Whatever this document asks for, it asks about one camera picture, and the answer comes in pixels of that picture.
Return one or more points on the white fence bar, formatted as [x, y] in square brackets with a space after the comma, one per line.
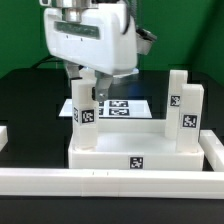
[213, 149]
[111, 183]

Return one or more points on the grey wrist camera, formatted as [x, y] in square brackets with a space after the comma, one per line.
[145, 40]

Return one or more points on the white front fence bar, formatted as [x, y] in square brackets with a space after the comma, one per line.
[111, 183]

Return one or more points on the white marker base plate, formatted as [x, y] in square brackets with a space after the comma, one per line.
[115, 108]

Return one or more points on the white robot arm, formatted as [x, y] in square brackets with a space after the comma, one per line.
[72, 9]

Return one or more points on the white right fence bar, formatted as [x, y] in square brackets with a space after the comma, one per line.
[213, 149]

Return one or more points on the white desk top tray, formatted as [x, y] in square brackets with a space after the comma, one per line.
[134, 144]

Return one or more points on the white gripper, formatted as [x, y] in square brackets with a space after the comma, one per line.
[105, 41]

